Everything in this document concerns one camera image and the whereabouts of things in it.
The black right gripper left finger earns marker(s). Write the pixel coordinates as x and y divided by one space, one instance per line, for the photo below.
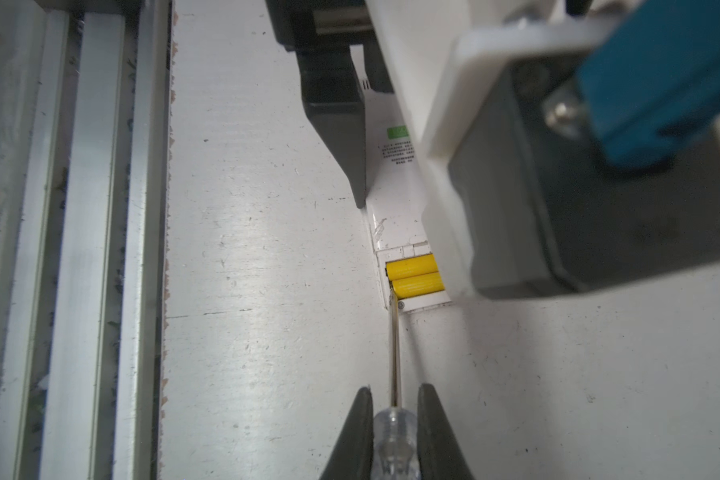
352 454

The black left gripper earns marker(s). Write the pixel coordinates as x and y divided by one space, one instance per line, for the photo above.
331 93

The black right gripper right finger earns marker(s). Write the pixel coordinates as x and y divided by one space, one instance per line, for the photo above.
440 456

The clear handle screwdriver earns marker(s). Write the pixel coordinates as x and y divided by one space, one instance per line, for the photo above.
405 457

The white air conditioner remote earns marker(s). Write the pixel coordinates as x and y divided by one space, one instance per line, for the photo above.
395 192

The yellow battery lower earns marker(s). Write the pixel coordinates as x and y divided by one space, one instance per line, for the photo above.
419 285

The yellow battery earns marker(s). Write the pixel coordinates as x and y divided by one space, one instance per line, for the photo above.
411 267
419 285

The yellow battery upper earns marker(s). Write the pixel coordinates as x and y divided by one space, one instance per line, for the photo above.
411 267

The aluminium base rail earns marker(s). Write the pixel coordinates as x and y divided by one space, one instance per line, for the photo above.
83 154

